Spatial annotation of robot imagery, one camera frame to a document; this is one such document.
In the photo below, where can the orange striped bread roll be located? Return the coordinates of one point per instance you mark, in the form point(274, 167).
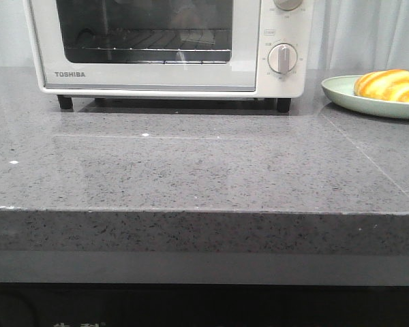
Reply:
point(389, 85)

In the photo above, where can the white Toshiba toaster oven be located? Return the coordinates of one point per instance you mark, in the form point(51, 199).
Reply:
point(276, 27)

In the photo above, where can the upper temperature knob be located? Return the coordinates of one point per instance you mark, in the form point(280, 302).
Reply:
point(287, 5)

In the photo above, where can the oven glass door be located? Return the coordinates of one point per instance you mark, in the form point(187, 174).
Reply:
point(54, 23)

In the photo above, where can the metal wire oven rack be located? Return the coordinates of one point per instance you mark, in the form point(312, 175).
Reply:
point(128, 45)

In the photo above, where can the lower timer knob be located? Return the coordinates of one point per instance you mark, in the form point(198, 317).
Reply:
point(282, 58)

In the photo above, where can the light green plate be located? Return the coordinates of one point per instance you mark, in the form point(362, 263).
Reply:
point(340, 90)

